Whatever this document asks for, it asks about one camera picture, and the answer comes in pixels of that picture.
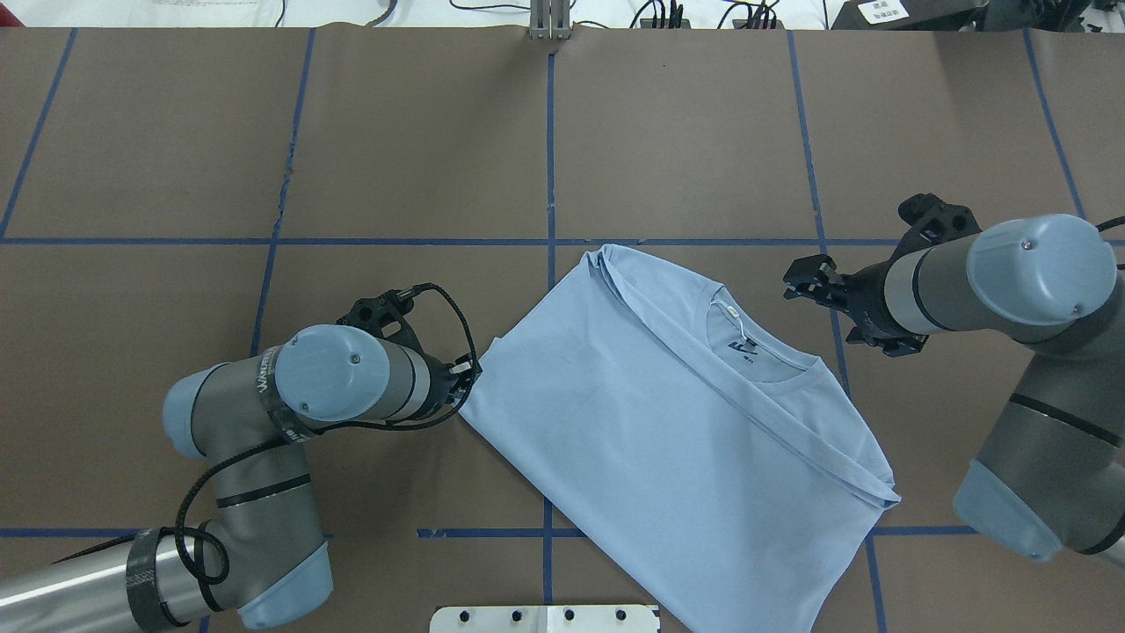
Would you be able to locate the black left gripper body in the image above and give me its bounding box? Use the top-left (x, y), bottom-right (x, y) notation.
top-left (426, 353), bottom-right (483, 421)

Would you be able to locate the aluminium frame post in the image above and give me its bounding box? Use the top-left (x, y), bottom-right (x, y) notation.
top-left (529, 0), bottom-right (574, 40)

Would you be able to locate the light blue t-shirt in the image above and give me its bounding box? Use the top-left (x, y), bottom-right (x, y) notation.
top-left (462, 244), bottom-right (900, 632)

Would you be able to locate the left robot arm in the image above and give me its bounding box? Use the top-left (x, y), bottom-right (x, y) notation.
top-left (3, 324), bottom-right (482, 632)

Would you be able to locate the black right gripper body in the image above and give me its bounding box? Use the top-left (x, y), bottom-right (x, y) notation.
top-left (827, 257), bottom-right (928, 358)

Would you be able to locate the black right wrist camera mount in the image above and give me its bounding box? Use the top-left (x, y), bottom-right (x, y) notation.
top-left (889, 193), bottom-right (982, 263)

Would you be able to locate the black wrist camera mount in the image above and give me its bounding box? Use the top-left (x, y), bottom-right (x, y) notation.
top-left (889, 193), bottom-right (982, 263)
top-left (335, 289), bottom-right (422, 352)

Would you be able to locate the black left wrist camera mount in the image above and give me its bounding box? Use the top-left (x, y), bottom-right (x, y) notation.
top-left (335, 289), bottom-right (422, 352)

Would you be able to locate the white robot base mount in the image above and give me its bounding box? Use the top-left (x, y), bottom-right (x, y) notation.
top-left (429, 604), bottom-right (662, 632)

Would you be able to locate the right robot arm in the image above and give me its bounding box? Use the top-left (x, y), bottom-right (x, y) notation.
top-left (783, 205), bottom-right (1124, 566)

